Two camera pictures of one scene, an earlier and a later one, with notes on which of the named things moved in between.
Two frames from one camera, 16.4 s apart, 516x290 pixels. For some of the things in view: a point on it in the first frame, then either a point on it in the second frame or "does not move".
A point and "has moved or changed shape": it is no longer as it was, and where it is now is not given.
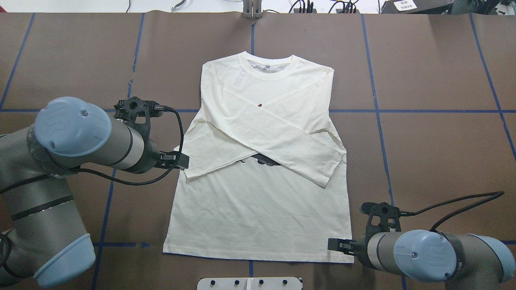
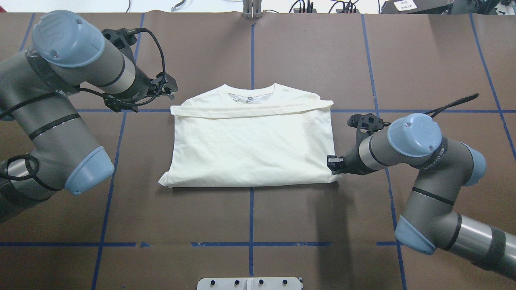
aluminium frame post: [252, 9] does not move
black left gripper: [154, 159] to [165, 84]
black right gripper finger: [335, 244] to [336, 164]
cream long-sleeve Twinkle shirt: [267, 179] has moved or changed shape
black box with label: [417, 7] does not move
